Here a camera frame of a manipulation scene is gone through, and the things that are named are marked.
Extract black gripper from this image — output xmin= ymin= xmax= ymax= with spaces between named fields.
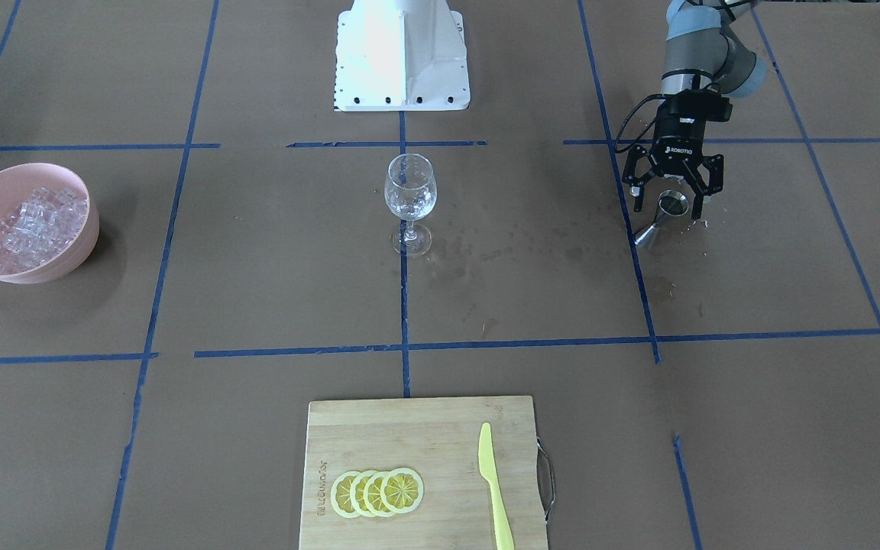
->
xmin=622 ymin=89 xmax=733 ymax=222

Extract steel double jigger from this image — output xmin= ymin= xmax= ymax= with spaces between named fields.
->
xmin=633 ymin=190 xmax=689 ymax=248

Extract clear ice cubes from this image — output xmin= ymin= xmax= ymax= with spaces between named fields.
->
xmin=0 ymin=186 xmax=89 ymax=275

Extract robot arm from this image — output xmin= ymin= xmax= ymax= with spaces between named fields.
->
xmin=621 ymin=1 xmax=767 ymax=220

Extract clear wine glass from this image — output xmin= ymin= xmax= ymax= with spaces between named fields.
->
xmin=383 ymin=153 xmax=437 ymax=257

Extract yellow plastic knife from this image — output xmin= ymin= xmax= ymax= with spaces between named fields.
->
xmin=476 ymin=422 xmax=516 ymax=549

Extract bamboo cutting board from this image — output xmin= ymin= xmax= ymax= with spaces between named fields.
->
xmin=298 ymin=396 xmax=548 ymax=549

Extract lemon slice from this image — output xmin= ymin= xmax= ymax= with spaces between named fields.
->
xmin=332 ymin=471 xmax=362 ymax=519
xmin=380 ymin=467 xmax=425 ymax=514
xmin=351 ymin=470 xmax=377 ymax=516
xmin=362 ymin=471 xmax=396 ymax=518

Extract pink bowl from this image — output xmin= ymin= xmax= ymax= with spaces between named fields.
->
xmin=0 ymin=163 xmax=100 ymax=284

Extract white pedestal column base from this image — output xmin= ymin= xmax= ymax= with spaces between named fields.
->
xmin=333 ymin=1 xmax=471 ymax=112

